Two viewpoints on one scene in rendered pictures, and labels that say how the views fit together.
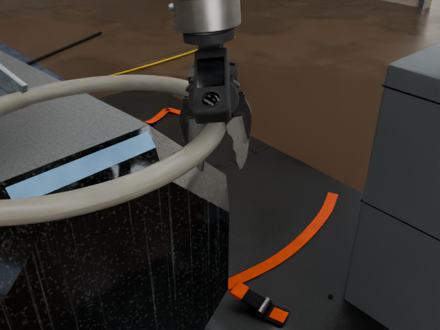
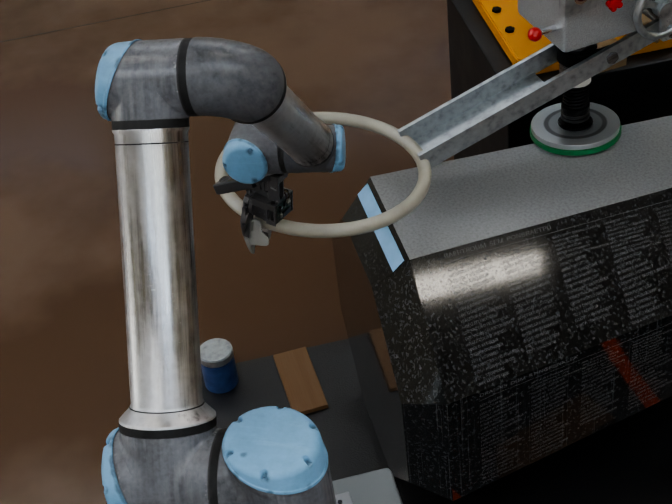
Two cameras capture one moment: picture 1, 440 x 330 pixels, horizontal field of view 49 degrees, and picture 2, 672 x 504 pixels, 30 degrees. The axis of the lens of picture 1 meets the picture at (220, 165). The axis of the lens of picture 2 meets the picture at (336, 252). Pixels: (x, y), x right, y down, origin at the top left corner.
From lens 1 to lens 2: 289 cm
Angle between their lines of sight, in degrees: 92
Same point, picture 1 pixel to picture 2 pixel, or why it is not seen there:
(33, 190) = (365, 199)
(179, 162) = not seen: hidden behind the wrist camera
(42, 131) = (439, 200)
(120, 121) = (428, 243)
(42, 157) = (392, 197)
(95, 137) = (407, 226)
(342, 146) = not seen: outside the picture
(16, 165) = (388, 185)
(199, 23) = not seen: hidden behind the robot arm
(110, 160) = (383, 239)
